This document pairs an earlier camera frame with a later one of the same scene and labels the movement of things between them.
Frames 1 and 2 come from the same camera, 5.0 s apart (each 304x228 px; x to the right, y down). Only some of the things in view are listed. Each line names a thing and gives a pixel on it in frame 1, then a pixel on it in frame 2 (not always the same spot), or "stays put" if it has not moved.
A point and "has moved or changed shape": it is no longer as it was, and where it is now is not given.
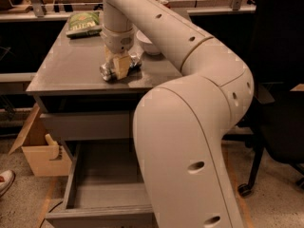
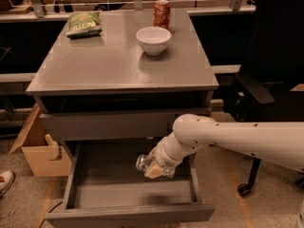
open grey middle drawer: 104,189 stays put
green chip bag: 84,24 stays put
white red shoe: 7,179 stays put
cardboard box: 43,159 stays put
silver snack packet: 107,71 has moved or changed shape
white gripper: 118,42 -> 164,155
